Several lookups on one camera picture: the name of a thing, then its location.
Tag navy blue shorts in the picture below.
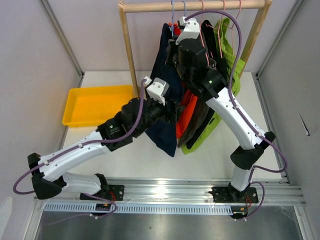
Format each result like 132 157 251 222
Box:
146 23 185 157

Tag orange mesh shorts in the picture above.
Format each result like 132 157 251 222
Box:
168 22 201 139

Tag light blue hanger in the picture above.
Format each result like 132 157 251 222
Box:
181 0 187 17
170 0 175 38

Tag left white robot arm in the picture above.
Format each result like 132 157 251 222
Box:
27 97 177 200

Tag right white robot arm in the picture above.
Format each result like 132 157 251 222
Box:
165 38 276 202

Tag dark olive shorts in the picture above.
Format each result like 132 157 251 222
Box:
176 98 214 149

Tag pink hanger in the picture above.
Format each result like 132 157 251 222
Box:
215 16 234 58
231 0 242 48
198 0 213 66

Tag black shorts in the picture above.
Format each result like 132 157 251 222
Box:
183 20 228 154

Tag lime green shorts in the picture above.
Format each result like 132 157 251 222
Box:
182 23 236 155

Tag wooden clothes rack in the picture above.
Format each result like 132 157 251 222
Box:
117 0 272 96

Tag yellow plastic tray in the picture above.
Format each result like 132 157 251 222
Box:
62 85 134 128

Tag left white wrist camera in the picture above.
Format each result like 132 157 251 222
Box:
143 76 170 106

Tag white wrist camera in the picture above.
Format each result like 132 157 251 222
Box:
143 76 170 106
175 16 200 45

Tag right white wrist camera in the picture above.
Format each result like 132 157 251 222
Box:
175 16 200 45

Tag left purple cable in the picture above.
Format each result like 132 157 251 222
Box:
12 79 148 195

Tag purple cable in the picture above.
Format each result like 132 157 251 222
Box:
185 10 289 174
12 79 148 195

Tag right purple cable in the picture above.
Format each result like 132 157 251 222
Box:
185 10 289 174

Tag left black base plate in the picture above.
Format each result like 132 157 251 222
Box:
79 184 125 201

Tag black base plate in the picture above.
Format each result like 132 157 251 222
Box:
79 184 125 201
208 186 259 204

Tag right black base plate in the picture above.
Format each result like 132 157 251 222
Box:
208 186 259 204

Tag slotted grey cable duct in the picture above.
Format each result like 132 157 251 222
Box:
44 202 246 216

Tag aluminium mounting rail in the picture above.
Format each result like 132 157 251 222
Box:
33 176 306 206

